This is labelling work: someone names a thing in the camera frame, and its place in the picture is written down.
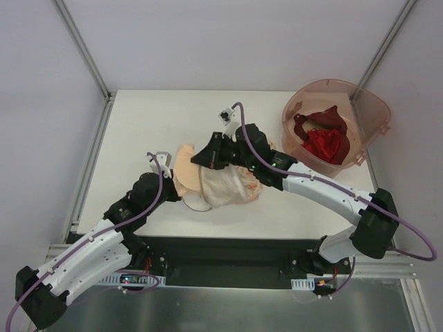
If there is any beige bra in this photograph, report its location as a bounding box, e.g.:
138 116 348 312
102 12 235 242
173 144 201 196

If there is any white mesh laundry bag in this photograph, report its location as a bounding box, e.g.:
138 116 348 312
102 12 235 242
182 165 246 212

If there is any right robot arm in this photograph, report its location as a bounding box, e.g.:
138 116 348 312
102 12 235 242
191 124 399 275

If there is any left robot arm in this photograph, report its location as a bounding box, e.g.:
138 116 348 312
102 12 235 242
15 170 180 329

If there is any floral mesh laundry bag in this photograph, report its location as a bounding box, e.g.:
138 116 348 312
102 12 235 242
235 166 263 203

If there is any dark red bra in basket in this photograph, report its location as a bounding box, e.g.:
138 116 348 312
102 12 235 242
293 105 347 141

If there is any translucent pink plastic basket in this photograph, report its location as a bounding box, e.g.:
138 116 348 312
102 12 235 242
282 79 391 178

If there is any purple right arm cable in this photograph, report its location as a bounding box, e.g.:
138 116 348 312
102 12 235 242
230 102 437 301

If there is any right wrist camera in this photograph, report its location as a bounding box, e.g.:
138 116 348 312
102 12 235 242
219 107 241 138

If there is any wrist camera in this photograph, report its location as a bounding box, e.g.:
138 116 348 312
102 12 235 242
219 107 241 138
146 151 172 178

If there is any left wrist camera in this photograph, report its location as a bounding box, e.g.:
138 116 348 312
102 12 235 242
146 151 172 178

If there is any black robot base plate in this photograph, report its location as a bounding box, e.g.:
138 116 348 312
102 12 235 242
100 234 395 288

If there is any aluminium table edge rail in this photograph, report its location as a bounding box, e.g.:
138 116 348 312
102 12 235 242
354 252 417 279

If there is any left aluminium frame post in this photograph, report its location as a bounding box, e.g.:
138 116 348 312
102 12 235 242
51 0 112 102

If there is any aluminium frame post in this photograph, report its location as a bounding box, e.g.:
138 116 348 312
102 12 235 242
51 0 112 102
357 0 419 89

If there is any right aluminium frame post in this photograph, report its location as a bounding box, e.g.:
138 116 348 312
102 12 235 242
357 0 419 89

